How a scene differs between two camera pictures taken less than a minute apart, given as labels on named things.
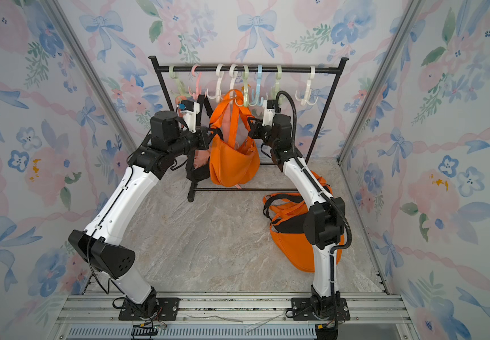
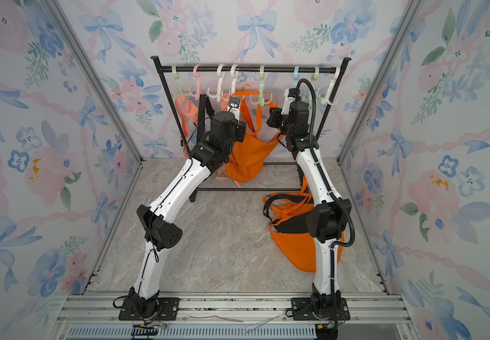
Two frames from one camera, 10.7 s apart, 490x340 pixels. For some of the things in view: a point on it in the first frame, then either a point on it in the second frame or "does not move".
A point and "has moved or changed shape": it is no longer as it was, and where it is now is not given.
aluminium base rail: [93, 316] does not move
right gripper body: [262, 133] to [279, 121]
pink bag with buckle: [202, 156] has moved or changed shape
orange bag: [287, 214] does not move
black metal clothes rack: [191, 183] does not move
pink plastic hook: [198, 88] does not move
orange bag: [234, 154] does not move
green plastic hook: [246, 75] to [261, 99]
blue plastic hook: [258, 103] to [296, 76]
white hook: [308, 91] to [323, 100]
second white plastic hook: [232, 72] does not move
